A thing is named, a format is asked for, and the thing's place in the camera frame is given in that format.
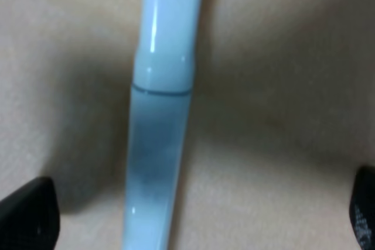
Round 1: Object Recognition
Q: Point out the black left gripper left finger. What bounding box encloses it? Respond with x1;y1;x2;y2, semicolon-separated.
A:
1;177;60;250

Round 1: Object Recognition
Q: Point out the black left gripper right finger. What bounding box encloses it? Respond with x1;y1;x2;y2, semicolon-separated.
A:
349;166;374;250

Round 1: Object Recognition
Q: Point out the white marker pen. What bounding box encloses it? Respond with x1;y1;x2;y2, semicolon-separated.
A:
122;0;202;249

